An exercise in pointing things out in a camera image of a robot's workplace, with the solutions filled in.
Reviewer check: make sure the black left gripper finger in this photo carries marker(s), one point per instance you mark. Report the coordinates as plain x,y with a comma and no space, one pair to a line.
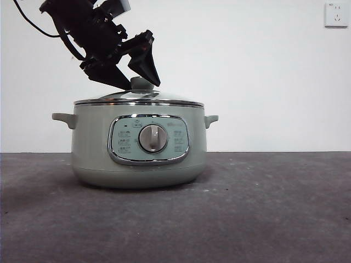
146,65
107,74

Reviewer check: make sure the glass lid with green knob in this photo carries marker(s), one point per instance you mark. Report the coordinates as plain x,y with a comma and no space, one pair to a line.
164,99

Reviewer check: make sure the pale green electric pot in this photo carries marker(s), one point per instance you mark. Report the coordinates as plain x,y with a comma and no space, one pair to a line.
93,142

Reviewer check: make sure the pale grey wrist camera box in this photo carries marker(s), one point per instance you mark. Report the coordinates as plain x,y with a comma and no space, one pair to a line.
122,5

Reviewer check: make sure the white wall socket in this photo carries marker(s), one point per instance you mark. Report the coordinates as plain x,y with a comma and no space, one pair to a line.
336,15

